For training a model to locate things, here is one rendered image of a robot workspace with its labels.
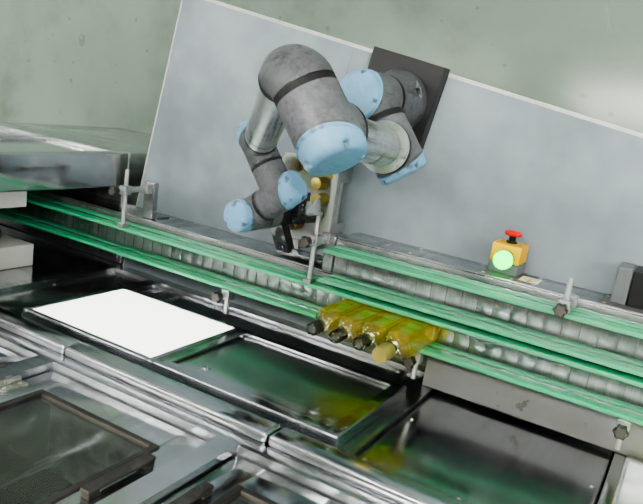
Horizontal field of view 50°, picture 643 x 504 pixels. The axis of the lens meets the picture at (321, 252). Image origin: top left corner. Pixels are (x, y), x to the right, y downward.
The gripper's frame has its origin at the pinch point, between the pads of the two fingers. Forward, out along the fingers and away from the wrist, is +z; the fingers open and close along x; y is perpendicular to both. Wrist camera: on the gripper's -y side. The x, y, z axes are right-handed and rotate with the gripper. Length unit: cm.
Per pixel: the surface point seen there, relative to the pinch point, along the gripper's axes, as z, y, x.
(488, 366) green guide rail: -13, -21, -57
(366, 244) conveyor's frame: -7.1, -2.7, -20.4
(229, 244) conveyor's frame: -7.2, -12.3, 20.9
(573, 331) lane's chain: -7, -10, -72
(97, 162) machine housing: -8, 2, 74
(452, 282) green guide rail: -15.3, -4.5, -46.2
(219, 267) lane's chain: -7.6, -19.5, 23.1
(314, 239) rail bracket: -16.6, -2.6, -10.9
